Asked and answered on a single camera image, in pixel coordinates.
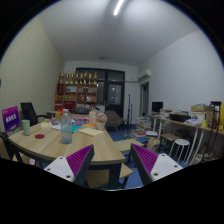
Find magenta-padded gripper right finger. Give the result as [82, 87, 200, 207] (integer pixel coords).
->
[129, 143, 184, 186]

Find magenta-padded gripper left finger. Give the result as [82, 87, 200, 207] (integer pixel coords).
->
[43, 144, 95, 188]

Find clear plastic water bottle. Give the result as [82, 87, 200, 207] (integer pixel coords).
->
[60, 108, 73, 145]

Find white round stool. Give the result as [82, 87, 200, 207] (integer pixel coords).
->
[168, 138, 191, 164]

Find low wooden bench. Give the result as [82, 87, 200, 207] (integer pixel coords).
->
[159, 133, 182, 154]

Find thick yellow notepad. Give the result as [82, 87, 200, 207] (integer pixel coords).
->
[40, 121, 53, 130]

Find long wooden side desk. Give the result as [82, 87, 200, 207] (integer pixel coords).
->
[151, 113, 224, 165]

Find flat yellow book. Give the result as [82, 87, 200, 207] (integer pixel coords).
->
[77, 127, 104, 137]

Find pale green ribbed cup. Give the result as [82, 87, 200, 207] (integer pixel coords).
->
[21, 119, 32, 136]

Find computer monitor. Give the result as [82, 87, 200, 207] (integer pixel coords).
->
[151, 101, 164, 114]

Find small orange carton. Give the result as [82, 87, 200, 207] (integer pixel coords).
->
[88, 110, 97, 127]

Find black office chair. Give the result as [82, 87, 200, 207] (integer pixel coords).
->
[20, 101, 51, 127]

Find black microphone stand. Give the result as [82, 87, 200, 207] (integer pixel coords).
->
[124, 94, 134, 138]

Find pink flowers in white pot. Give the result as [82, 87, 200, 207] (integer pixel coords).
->
[95, 112, 108, 131]

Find cardboard box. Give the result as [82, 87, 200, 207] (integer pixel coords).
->
[190, 104, 214, 125]

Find purple sign board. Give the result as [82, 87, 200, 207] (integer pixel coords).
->
[1, 105, 21, 133]

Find grey armchair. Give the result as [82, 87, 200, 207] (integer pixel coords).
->
[104, 109, 124, 133]

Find wooden shelf unit with trophies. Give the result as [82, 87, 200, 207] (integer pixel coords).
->
[54, 70, 99, 113]

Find dark glass door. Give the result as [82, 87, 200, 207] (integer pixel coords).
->
[85, 68, 126, 118]

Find long ceiling light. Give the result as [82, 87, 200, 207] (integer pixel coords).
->
[112, 0, 125, 17]

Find white wall air conditioner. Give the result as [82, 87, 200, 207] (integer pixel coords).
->
[138, 68, 152, 82]

